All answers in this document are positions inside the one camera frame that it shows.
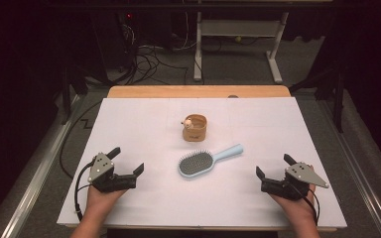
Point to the light blue hairbrush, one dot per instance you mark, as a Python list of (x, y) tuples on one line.
[(196, 162)]

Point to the small yellow-green ball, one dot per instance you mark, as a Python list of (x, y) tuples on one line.
[(238, 39)]

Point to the black stand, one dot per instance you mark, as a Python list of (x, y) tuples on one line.
[(334, 89), (74, 89)]

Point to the person's left hand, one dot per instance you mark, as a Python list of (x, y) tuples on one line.
[(101, 200)]

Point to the wooden cup with small figure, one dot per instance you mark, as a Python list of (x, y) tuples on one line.
[(195, 130)]

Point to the black computer tower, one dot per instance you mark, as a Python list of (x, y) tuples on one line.
[(117, 39)]

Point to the person's right hand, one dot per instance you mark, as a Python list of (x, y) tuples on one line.
[(294, 208)]

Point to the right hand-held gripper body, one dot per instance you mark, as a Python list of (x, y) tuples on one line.
[(286, 186)]

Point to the white metal desk frame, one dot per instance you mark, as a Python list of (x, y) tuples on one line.
[(239, 28)]

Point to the wooden table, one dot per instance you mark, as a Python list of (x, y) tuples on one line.
[(178, 91)]

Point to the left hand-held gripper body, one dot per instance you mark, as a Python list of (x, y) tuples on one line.
[(107, 177)]

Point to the metal floor rail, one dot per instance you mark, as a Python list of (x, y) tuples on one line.
[(360, 185), (29, 195)]

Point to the white sheet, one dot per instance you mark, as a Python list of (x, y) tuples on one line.
[(244, 198)]

